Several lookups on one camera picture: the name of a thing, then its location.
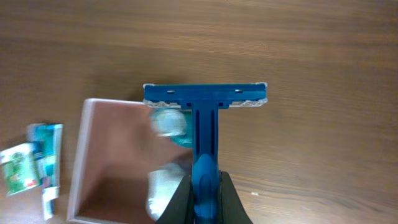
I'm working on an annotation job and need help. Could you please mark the white open cardboard box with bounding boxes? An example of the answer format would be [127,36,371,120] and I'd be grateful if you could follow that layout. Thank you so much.
[67,98,192,223]

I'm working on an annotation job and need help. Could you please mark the clear pump sanitizer bottle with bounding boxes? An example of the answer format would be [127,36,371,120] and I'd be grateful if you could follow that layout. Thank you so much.
[146,163,192,221]

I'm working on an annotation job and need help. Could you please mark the blue white toothbrush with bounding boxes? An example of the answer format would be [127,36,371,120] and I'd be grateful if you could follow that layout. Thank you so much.
[27,124,59,220]

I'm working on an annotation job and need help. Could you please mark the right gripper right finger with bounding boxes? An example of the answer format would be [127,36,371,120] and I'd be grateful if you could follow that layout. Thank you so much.
[218,171,252,224]

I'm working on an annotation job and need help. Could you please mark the green Dettol soap box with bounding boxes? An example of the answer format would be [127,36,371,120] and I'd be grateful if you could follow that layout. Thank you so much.
[1,142,40,196]

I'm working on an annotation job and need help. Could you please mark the blue disposable razor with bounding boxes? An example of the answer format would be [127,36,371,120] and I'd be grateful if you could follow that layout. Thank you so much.
[143,82,267,223]

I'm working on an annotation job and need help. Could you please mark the blue mouthwash bottle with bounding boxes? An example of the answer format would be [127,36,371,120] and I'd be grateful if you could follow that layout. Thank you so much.
[150,108,193,148]

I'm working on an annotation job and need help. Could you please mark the teal toothpaste tube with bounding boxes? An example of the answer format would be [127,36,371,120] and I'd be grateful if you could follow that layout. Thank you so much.
[34,123,64,200]

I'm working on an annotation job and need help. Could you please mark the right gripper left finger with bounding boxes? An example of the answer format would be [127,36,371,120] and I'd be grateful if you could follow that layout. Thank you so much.
[155,175,194,224]

